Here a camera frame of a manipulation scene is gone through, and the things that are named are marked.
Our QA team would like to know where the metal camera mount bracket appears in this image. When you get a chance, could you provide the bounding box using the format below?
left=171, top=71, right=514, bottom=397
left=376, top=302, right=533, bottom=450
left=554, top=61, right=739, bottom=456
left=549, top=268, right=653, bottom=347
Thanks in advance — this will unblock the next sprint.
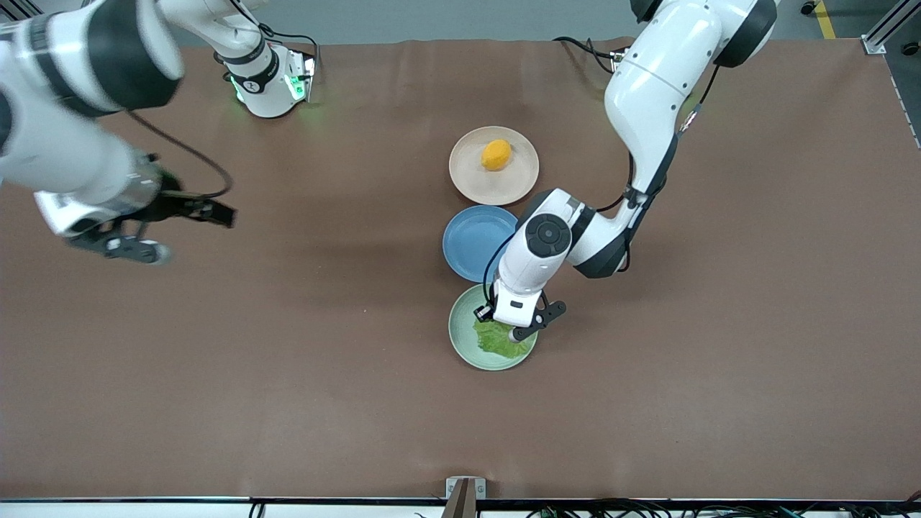
left=440, top=476, right=487, bottom=518

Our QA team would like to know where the brown table mat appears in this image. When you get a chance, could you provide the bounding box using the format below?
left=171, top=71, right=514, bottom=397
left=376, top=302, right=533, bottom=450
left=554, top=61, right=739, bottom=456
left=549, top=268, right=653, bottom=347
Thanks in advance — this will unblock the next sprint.
left=0, top=37, right=921, bottom=501

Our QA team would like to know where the beige round plate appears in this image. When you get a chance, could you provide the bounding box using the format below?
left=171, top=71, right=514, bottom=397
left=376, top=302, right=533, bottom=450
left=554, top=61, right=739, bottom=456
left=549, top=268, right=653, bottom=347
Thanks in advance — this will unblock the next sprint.
left=449, top=126, right=540, bottom=206

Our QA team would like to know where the green lettuce leaf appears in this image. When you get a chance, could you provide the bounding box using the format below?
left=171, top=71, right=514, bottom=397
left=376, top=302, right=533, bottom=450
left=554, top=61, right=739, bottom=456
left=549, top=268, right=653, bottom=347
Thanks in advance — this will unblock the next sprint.
left=472, top=319, right=533, bottom=359

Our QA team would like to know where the black right arm base cable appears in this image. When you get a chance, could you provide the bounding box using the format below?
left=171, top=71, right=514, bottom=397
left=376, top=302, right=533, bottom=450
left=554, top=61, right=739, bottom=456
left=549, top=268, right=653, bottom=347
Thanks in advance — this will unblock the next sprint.
left=216, top=0, right=322, bottom=80

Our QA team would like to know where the black left arm base cable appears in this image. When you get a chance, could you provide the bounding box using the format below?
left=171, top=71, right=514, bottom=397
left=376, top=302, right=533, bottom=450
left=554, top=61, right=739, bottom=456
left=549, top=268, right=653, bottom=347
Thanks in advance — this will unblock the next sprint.
left=553, top=36, right=628, bottom=77

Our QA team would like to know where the black arm base cable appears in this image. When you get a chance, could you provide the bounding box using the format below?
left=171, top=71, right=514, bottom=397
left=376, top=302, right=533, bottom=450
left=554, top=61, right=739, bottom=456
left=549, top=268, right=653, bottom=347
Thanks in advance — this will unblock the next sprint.
left=553, top=36, right=628, bottom=77
left=216, top=0, right=322, bottom=80

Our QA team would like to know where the aluminium frame profile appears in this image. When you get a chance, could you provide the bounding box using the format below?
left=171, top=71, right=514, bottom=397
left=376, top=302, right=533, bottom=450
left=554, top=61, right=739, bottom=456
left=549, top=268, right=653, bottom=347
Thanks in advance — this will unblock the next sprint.
left=861, top=0, right=921, bottom=55
left=0, top=0, right=44, bottom=22

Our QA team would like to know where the blue round plate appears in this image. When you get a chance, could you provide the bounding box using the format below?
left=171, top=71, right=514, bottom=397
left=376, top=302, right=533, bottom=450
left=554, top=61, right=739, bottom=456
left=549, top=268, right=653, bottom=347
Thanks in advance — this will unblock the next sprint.
left=443, top=205, right=520, bottom=283

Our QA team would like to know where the pale green round plate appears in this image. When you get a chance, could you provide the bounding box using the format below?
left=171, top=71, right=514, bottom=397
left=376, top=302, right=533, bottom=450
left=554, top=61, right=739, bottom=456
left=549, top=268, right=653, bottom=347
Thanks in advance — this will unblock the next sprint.
left=448, top=284, right=539, bottom=372

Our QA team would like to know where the yellow lemon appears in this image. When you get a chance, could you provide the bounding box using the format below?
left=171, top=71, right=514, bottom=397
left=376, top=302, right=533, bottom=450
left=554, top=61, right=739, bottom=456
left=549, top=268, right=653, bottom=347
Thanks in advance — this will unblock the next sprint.
left=481, top=139, right=512, bottom=172

